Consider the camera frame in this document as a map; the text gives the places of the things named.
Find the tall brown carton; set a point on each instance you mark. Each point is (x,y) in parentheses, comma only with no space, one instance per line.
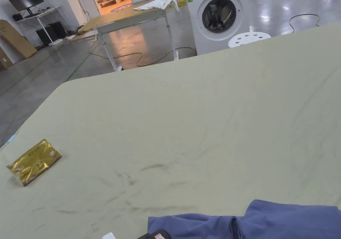
(14,40)

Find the white washing machine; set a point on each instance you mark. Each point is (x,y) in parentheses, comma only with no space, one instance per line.
(234,40)

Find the dark blue garment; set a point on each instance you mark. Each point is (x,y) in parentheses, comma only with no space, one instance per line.
(279,220)

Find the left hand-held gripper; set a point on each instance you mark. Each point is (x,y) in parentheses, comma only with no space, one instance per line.
(108,236)

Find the gold tissue packet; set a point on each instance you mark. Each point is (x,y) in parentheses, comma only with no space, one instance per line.
(34,163)

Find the bed with pale green sheet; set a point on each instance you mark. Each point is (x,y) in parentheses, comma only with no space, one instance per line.
(186,116)

